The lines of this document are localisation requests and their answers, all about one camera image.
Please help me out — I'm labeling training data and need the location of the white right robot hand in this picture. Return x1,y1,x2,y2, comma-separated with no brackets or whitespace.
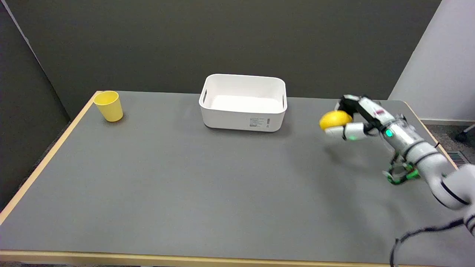
324,95,408,142

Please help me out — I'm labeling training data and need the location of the yellow lemon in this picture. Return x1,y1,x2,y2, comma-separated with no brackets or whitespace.
320,110,353,131

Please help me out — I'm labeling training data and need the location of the white plastic storage box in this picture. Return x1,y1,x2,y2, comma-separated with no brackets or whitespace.
199,74,288,132

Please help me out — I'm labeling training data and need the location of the black chair caster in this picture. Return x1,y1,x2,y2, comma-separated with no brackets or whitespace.
456,125,475,142

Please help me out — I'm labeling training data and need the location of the floor vent grille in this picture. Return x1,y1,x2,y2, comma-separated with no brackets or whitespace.
448,151,471,165

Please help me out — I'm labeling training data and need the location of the yellow plastic cup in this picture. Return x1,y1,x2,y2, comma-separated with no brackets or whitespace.
94,91,124,122

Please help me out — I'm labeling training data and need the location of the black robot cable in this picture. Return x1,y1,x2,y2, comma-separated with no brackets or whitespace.
389,219,466,267

